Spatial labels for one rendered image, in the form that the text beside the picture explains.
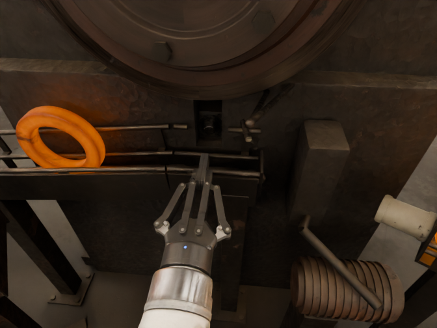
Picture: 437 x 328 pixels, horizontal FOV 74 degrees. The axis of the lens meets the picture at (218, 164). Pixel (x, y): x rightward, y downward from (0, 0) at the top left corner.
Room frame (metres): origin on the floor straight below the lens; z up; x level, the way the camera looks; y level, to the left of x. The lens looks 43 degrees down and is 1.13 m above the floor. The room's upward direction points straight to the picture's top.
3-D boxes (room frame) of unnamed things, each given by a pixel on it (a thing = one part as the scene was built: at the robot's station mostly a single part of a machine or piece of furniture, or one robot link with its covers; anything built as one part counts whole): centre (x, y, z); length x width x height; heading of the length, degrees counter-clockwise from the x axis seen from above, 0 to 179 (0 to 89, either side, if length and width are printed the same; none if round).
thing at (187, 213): (0.31, 0.05, 0.73); 0.11 x 0.01 x 0.04; 176
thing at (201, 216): (0.31, 0.03, 0.73); 0.11 x 0.01 x 0.04; 173
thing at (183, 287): (0.17, 0.05, 0.72); 0.09 x 0.06 x 0.09; 84
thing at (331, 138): (0.45, -0.21, 0.68); 0.11 x 0.08 x 0.24; 174
